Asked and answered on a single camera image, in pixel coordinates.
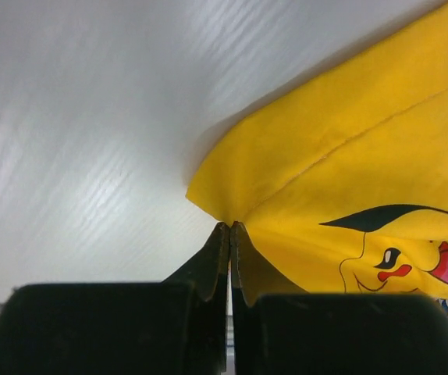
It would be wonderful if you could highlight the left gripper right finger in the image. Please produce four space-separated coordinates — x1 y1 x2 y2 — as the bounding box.
229 222 448 374

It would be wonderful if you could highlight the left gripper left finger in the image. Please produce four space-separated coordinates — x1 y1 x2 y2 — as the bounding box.
0 223 229 374

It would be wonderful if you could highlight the yellow pikachu cloth placemat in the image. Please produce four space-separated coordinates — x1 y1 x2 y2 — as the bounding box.
187 2 448 301

